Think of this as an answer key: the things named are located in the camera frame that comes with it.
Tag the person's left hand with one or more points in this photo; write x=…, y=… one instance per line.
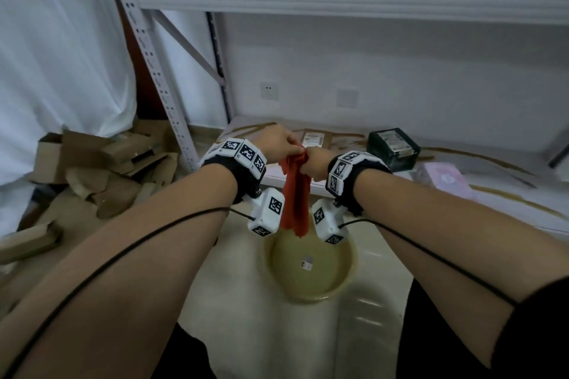
x=278, y=143

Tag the person's right hand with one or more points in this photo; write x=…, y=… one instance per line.
x=318, y=163

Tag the red cleaning cloth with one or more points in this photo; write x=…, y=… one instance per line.
x=297, y=196

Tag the dark green labelled box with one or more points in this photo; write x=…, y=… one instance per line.
x=393, y=150

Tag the pink box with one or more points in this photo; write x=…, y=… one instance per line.
x=444, y=179

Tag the white metal shelf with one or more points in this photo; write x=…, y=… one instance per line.
x=355, y=3

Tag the person's left forearm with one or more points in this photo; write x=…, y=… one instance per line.
x=133, y=254

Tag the person's right forearm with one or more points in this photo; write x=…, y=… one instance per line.
x=444, y=236

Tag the black right wristband with markers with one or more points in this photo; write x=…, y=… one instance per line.
x=349, y=174

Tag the black wristband with markers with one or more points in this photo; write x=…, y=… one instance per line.
x=349, y=174
x=238, y=161

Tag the black left wristband with markers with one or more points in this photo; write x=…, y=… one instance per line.
x=238, y=161

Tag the yellow plastic basin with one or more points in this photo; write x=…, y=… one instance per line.
x=311, y=276

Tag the pile of cardboard boxes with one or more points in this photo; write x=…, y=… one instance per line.
x=102, y=170

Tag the white curtain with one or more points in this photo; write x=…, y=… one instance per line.
x=58, y=59

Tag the white wall socket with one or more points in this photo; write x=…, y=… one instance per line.
x=269, y=91

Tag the blank white wall plate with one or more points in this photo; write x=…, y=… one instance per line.
x=347, y=98

